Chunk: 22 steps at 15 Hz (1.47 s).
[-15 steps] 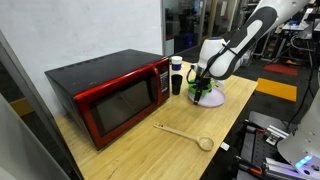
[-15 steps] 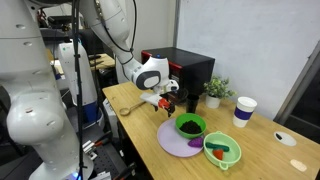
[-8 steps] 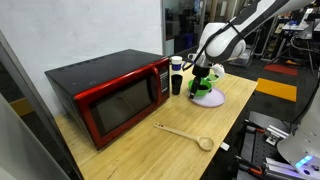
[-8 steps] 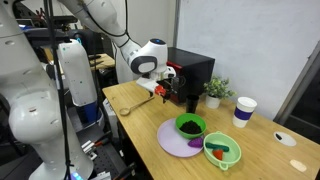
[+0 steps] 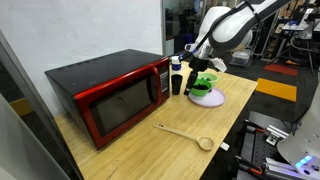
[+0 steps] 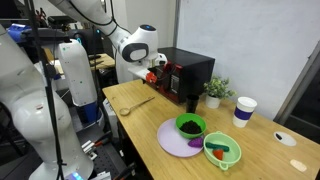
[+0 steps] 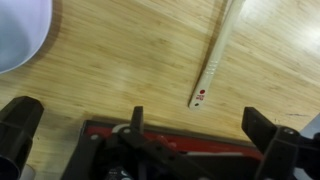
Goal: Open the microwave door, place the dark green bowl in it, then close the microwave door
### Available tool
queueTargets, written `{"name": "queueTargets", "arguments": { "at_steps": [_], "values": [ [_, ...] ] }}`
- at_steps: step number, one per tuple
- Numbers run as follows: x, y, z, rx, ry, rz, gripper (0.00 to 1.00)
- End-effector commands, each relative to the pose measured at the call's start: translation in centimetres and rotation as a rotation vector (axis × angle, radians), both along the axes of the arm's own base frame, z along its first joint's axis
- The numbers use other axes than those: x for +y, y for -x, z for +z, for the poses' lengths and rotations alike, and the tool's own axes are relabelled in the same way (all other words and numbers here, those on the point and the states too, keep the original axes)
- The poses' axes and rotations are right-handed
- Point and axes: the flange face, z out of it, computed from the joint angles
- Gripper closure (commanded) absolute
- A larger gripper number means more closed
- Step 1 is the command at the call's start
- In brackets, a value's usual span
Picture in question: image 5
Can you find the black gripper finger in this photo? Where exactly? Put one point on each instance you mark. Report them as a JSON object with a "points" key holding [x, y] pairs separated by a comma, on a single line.
{"points": [[194, 80], [187, 86]]}

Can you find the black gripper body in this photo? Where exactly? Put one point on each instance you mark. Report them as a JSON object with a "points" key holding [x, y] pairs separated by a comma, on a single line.
{"points": [[199, 64]]}

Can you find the dark green bowl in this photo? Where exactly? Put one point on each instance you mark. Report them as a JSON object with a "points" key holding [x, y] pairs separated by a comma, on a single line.
{"points": [[201, 91]]}

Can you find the lilac round plate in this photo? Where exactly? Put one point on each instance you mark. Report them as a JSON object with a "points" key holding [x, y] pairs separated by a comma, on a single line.
{"points": [[213, 100]]}

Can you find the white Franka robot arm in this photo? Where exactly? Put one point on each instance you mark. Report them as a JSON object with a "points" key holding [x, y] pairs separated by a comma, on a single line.
{"points": [[230, 30]]}

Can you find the black microwave oven body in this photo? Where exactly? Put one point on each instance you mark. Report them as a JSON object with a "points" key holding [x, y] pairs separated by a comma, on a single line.
{"points": [[100, 66]]}

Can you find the black cup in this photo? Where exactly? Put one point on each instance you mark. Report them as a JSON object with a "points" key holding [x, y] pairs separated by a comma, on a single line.
{"points": [[176, 85]]}

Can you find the white paper cup purple band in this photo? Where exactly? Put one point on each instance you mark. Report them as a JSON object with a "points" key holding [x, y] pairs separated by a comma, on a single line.
{"points": [[176, 63]]}

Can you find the blue bin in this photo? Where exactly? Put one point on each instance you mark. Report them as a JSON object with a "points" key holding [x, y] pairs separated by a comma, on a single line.
{"points": [[189, 38]]}

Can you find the clear plastic bin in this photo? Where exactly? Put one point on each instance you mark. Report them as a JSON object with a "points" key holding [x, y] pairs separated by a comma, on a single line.
{"points": [[242, 58]]}

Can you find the wooden spoon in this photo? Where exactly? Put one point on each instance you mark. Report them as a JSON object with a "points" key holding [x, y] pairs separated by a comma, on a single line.
{"points": [[180, 132]]}

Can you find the white box beside table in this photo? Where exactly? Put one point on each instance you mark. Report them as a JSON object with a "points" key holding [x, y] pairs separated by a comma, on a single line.
{"points": [[225, 146]]}

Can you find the black perforated breadboard table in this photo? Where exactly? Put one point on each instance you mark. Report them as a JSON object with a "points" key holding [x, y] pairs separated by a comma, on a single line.
{"points": [[263, 150]]}

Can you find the cluttered lab desk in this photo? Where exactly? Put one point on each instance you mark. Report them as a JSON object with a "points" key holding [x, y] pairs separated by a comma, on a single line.
{"points": [[300, 30]]}

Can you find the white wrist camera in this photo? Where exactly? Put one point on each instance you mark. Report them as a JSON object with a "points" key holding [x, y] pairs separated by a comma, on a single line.
{"points": [[190, 47]]}

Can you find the white wrist bracket red knob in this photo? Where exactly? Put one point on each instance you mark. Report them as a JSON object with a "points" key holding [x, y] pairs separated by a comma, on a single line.
{"points": [[219, 64]]}

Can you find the silver aluminium bracket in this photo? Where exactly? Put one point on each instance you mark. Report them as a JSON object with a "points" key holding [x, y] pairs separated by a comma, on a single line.
{"points": [[276, 134]]}

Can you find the silver aluminium rail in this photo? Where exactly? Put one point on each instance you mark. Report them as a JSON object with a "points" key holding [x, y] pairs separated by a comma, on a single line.
{"points": [[280, 168]]}

